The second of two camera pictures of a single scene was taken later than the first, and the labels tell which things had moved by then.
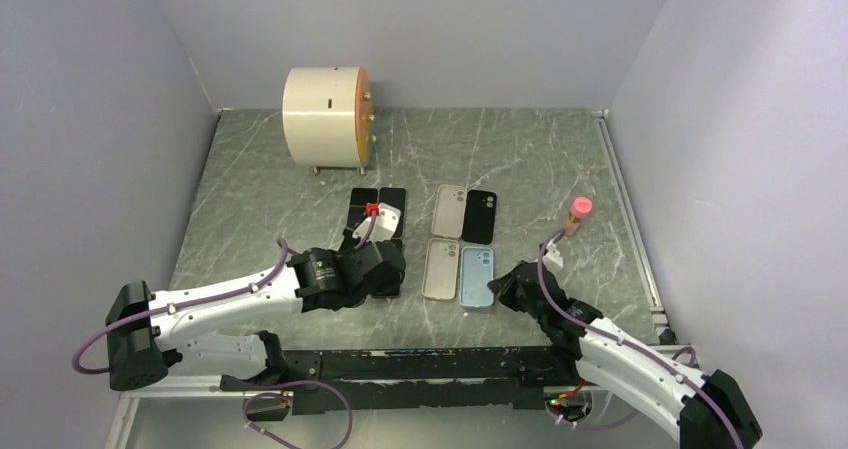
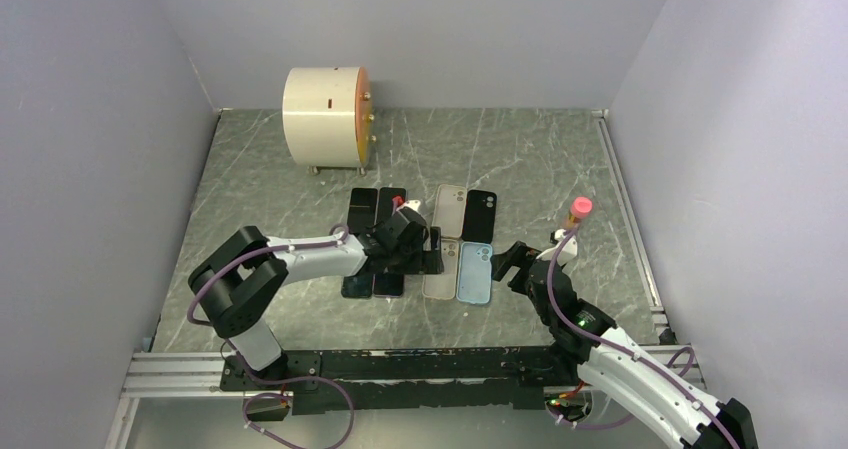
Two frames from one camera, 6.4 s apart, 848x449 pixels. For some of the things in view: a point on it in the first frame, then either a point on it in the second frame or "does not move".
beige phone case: [449, 210] does not move
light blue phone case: [476, 270] does not move
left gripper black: [339, 253] → [401, 268]
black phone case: [480, 217] does not move
